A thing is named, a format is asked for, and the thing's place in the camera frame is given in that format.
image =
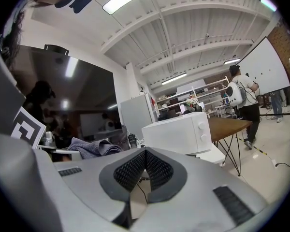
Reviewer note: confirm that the white microwave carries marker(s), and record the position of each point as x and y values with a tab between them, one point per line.
174	134

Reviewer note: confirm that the red flag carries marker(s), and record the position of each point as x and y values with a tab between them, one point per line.
152	103

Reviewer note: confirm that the grey-blue cloth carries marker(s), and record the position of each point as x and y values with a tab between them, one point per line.
94	149

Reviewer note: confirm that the wooden table with black legs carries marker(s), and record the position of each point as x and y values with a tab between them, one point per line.
227	127

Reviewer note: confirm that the white floor power strip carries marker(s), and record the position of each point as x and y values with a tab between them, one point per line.
275	163

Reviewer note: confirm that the black whiteboard stand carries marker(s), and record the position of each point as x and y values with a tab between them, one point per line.
275	115

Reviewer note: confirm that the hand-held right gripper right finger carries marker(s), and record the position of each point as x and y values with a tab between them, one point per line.
195	190

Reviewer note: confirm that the black backpack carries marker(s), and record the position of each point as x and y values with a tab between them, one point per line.
123	139

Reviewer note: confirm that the white shelving rack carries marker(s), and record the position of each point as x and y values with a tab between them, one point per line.
207	93

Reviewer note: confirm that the black camera lens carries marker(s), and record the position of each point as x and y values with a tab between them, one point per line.
132	141

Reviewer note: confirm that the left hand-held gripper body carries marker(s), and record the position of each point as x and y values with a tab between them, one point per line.
26	129

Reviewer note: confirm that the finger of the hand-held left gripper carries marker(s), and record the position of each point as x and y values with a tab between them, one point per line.
67	155

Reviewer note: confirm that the yellow black striped tape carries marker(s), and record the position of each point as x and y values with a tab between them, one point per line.
261	150

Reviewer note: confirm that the whiteboard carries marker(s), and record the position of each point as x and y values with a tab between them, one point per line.
265	66

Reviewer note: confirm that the black head-worn camera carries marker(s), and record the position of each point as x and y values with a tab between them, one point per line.
81	1

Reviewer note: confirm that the white round backpack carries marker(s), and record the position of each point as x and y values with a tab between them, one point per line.
235	93

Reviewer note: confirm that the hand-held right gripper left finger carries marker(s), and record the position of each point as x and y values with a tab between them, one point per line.
87	178

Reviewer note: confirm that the large black screen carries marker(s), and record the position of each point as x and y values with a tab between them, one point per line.
87	93

